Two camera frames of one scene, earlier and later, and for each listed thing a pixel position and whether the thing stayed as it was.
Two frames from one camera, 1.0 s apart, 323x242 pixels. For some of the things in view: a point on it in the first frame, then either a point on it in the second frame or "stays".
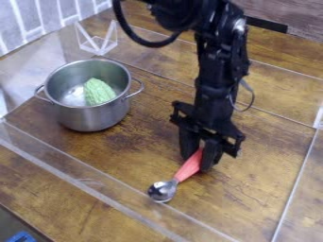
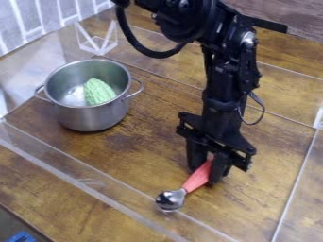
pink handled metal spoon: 162,191 → 172,199
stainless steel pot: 90,91 stays
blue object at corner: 22,236 stays
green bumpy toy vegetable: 99,93 stays
